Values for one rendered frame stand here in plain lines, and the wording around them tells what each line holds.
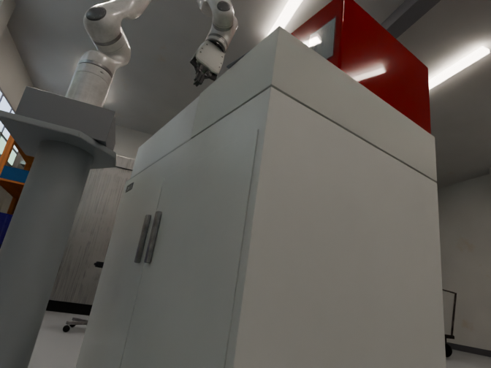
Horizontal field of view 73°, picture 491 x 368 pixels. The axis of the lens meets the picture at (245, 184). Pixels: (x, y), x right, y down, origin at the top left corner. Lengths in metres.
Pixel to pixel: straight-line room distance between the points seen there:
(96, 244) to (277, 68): 3.81
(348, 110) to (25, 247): 0.92
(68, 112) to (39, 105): 0.08
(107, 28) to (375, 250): 1.13
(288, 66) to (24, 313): 0.92
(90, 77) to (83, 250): 3.21
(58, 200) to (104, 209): 3.25
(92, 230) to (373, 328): 3.84
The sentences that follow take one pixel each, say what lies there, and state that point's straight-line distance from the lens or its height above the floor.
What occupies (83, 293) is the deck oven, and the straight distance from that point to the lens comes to 4.30.
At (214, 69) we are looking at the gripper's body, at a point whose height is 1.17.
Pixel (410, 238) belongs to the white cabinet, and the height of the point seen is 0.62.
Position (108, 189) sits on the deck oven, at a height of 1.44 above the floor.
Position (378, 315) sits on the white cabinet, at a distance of 0.79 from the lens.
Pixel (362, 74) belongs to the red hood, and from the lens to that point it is 1.64.
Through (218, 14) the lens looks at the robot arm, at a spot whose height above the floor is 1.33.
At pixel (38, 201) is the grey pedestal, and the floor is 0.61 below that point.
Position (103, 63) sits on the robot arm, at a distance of 1.34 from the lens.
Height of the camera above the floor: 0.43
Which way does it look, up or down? 19 degrees up
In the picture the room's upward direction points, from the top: 8 degrees clockwise
